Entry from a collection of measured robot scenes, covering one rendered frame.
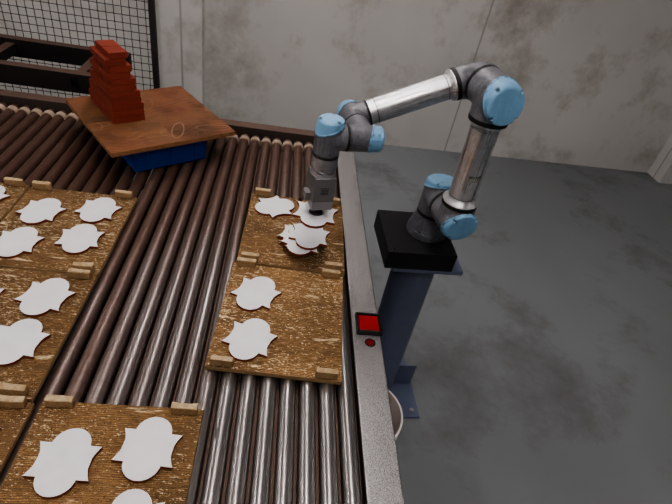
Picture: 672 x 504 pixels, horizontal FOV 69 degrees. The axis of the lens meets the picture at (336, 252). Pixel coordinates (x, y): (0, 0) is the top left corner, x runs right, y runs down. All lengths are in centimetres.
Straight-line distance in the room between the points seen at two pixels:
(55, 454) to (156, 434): 19
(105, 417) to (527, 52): 427
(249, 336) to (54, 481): 53
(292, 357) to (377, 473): 36
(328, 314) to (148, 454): 61
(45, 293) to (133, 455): 56
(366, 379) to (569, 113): 419
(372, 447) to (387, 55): 360
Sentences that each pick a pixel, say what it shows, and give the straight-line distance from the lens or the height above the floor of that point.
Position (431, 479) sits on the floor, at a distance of 234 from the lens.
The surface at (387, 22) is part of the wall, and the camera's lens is 433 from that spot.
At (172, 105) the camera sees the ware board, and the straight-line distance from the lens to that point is 233.
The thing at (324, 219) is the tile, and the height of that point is 113.
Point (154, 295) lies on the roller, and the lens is 151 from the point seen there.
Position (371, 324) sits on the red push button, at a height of 93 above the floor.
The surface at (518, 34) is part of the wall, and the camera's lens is 469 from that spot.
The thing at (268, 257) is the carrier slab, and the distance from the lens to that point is 162.
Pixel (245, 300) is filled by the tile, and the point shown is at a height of 95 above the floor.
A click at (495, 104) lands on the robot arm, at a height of 153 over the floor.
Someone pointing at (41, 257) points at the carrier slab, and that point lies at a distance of 167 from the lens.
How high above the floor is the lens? 197
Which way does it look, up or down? 38 degrees down
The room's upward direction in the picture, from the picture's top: 12 degrees clockwise
